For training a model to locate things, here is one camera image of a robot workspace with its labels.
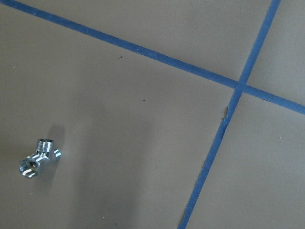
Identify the chrome pipe fitting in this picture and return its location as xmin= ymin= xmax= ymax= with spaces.
xmin=19 ymin=138 xmax=61 ymax=179

